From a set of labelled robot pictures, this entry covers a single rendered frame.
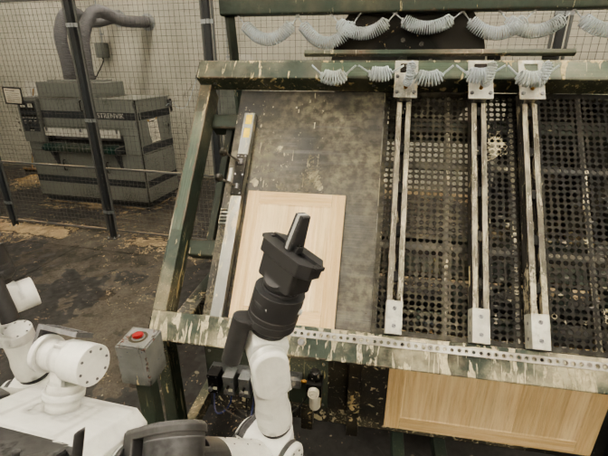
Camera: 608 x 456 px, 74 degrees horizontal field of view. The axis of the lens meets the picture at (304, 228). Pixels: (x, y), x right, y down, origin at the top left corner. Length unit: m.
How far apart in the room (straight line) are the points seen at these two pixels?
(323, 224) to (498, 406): 1.12
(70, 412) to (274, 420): 0.35
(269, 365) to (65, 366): 0.31
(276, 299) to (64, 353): 0.34
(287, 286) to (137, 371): 1.10
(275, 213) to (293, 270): 1.16
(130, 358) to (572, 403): 1.80
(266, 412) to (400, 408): 1.32
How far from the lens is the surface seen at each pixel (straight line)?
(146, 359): 1.61
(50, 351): 0.79
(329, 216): 1.73
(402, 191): 1.72
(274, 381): 0.74
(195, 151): 1.97
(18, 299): 1.05
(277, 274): 0.65
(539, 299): 1.74
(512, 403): 2.12
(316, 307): 1.66
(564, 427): 2.26
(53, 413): 0.80
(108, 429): 0.74
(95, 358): 0.75
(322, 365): 1.63
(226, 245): 1.76
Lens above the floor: 1.86
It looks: 22 degrees down
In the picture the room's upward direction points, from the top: straight up
